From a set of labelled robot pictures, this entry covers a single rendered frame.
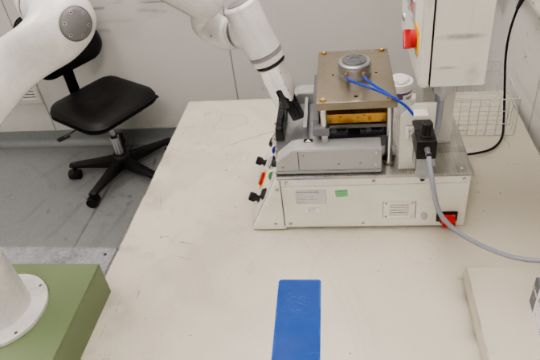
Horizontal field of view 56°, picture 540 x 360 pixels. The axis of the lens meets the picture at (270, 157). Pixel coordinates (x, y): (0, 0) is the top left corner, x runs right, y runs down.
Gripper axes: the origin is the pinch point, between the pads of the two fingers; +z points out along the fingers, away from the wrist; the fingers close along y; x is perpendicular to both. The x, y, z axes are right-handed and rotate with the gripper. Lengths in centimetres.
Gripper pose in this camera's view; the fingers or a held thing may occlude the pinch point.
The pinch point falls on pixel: (296, 112)
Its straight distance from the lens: 133.3
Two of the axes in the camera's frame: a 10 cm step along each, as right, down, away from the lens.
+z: 4.4, 7.5, 5.0
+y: -1.0, 5.9, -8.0
